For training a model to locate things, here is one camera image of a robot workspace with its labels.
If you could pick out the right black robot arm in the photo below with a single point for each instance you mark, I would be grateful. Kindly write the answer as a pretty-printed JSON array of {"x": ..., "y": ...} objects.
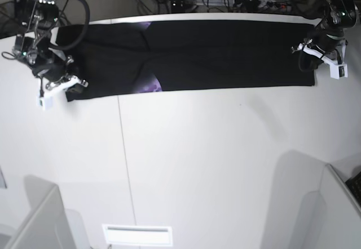
[{"x": 76, "y": 41}]

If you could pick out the left white partition panel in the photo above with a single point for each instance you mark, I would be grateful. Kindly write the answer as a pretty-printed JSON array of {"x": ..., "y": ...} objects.
[{"x": 45, "y": 226}]

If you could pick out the black keyboard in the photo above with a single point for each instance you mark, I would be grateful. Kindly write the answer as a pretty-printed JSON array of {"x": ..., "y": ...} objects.
[{"x": 354, "y": 185}]

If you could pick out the right white partition panel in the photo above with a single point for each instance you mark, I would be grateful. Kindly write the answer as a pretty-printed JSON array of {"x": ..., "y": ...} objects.
[{"x": 339, "y": 197}]

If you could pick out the white partition panel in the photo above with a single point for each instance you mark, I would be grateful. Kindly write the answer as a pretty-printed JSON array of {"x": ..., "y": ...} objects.
[
  {"x": 339, "y": 197},
  {"x": 45, "y": 226}
]

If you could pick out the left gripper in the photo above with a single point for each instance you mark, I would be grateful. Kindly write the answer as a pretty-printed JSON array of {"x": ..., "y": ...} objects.
[{"x": 325, "y": 42}]

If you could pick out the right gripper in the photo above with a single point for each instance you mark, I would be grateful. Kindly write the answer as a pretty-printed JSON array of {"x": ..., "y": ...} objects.
[{"x": 32, "y": 46}]

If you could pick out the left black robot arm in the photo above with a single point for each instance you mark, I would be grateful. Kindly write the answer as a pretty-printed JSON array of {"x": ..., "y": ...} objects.
[{"x": 337, "y": 14}]

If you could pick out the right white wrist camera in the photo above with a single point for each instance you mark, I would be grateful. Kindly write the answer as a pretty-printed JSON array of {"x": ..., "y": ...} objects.
[{"x": 48, "y": 89}]

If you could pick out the white table slot plate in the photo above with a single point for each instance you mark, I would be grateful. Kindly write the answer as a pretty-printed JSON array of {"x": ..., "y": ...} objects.
[{"x": 146, "y": 236}]

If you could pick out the black T-shirt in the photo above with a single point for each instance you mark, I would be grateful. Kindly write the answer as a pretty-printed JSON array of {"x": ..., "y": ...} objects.
[{"x": 130, "y": 58}]

